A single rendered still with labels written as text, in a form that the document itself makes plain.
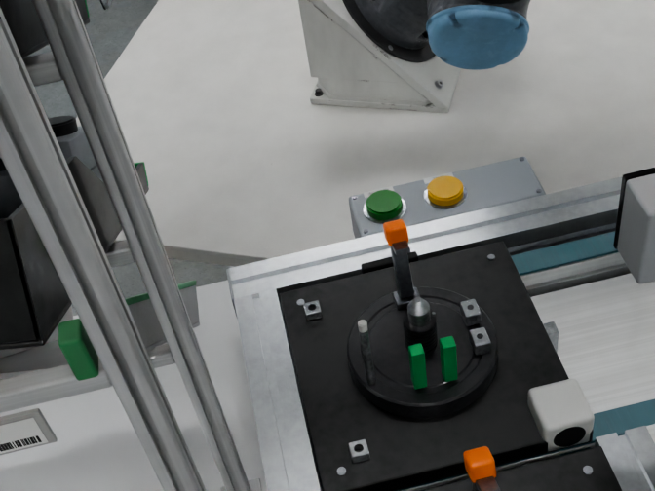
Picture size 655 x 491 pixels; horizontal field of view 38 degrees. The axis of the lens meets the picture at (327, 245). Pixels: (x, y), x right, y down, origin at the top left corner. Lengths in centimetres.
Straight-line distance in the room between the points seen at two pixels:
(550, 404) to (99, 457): 47
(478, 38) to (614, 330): 37
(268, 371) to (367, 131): 49
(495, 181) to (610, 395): 28
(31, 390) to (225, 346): 59
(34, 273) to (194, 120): 88
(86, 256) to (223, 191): 84
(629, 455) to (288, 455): 30
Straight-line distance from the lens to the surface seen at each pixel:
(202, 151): 134
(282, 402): 91
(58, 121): 75
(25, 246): 53
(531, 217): 104
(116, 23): 338
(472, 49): 115
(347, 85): 135
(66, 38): 58
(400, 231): 88
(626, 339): 100
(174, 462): 58
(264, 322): 98
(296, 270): 102
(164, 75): 151
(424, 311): 85
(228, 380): 106
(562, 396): 86
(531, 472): 84
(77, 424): 108
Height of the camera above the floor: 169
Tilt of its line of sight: 46 degrees down
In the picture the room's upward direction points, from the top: 10 degrees counter-clockwise
